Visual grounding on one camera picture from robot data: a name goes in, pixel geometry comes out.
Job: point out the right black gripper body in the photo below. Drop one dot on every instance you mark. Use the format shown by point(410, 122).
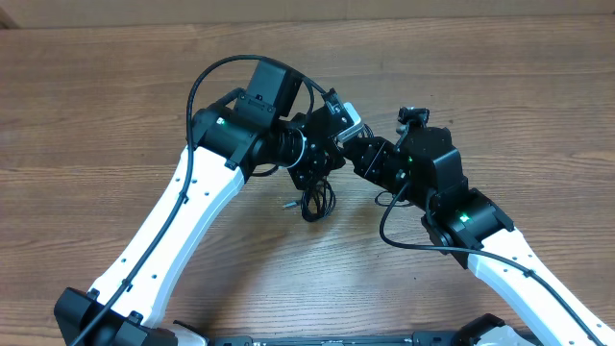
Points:
point(387, 168)

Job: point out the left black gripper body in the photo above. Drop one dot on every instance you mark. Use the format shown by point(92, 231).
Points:
point(312, 163)

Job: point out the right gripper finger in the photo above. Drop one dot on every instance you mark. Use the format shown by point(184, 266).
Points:
point(362, 168)
point(361, 149)

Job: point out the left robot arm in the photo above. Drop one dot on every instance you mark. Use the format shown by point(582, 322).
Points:
point(280, 118)

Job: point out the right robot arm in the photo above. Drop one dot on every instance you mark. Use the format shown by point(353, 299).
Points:
point(424, 168)

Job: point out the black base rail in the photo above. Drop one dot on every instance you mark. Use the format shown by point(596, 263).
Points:
point(485, 330)

